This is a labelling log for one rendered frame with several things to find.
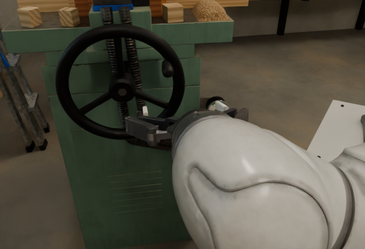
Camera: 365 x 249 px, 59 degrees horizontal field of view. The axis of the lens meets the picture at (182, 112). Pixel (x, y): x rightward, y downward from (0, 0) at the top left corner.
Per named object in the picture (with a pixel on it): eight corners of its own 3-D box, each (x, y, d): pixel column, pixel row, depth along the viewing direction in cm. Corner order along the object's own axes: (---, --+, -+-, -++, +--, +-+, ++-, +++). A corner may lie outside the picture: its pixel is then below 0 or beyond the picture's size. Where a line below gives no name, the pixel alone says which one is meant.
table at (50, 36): (-7, 69, 75) (-15, 44, 72) (27, 29, 100) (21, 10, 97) (244, 54, 83) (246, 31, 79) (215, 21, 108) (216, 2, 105)
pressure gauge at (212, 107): (206, 125, 96) (207, 101, 92) (203, 118, 99) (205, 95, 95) (226, 123, 97) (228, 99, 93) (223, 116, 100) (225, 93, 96)
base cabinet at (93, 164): (85, 254, 127) (44, 97, 90) (95, 160, 176) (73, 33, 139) (196, 239, 133) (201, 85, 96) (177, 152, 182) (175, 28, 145)
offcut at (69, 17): (68, 22, 86) (65, 6, 84) (80, 23, 85) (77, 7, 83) (61, 26, 83) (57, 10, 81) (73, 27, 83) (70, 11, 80)
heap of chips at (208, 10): (198, 21, 87) (199, 7, 85) (189, 8, 99) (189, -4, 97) (231, 20, 88) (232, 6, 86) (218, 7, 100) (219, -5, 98)
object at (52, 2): (19, 13, 94) (15, -5, 92) (21, 11, 96) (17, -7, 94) (218, 5, 102) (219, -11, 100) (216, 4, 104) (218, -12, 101)
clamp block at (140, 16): (92, 51, 76) (86, 12, 71) (96, 33, 88) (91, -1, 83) (154, 48, 78) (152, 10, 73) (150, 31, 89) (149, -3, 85)
